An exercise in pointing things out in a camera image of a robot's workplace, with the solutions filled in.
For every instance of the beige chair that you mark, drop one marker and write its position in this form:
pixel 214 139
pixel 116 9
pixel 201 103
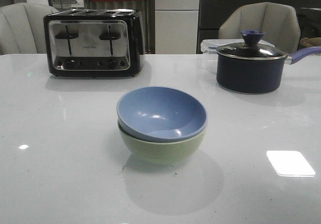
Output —
pixel 278 22
pixel 22 28

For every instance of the dark blue saucepan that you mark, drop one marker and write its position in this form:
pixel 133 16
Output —
pixel 256 76

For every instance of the dark kitchen counter cabinet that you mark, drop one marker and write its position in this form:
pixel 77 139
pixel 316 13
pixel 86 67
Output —
pixel 213 13

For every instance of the white refrigerator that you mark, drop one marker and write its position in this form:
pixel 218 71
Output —
pixel 176 26

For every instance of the black and silver toaster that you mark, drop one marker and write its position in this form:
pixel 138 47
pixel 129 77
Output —
pixel 95 43

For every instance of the beige chair right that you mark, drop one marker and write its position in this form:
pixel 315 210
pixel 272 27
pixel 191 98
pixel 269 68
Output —
pixel 278 22

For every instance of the blue bowl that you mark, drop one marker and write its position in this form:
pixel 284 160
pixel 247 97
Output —
pixel 161 114

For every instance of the beige chair left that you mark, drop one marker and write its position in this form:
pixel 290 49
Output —
pixel 22 28

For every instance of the green bowl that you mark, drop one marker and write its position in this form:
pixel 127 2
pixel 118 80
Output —
pixel 162 153

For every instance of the clear plastic food container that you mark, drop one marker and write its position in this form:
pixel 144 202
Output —
pixel 208 49

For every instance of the glass pot lid blue knob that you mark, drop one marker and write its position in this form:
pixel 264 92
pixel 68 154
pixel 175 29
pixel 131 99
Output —
pixel 250 48

